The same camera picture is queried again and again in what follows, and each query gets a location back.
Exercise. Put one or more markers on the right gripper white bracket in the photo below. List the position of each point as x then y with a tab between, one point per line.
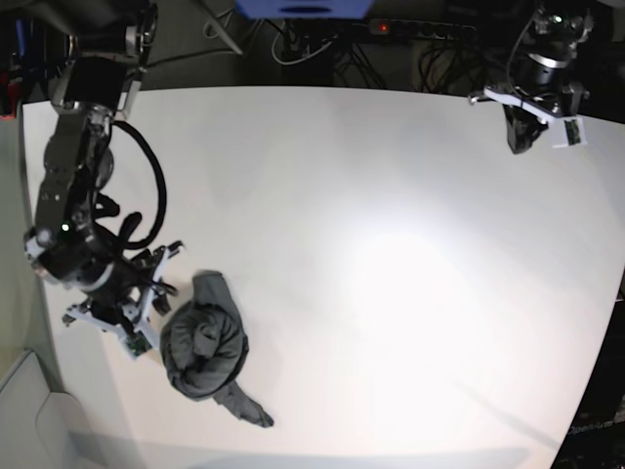
121	301

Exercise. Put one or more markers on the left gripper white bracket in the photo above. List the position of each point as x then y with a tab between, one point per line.
528	118

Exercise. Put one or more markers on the dark grey t-shirt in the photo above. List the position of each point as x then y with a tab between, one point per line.
204	347

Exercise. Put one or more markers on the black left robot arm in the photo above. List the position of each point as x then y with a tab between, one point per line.
537	91

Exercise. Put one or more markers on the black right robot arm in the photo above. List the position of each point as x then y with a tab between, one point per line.
109	47

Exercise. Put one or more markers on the black power strip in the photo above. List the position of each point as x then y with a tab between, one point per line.
421	29

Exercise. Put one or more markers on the red black object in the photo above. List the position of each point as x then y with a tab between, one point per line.
10	96

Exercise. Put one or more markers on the blue box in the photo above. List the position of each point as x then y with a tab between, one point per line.
304	9

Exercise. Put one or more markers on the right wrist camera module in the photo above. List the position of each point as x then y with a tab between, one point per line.
136	345

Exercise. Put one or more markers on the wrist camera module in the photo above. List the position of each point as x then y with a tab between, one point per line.
574	131
136	345

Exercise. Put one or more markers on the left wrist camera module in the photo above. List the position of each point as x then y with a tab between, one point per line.
574	131

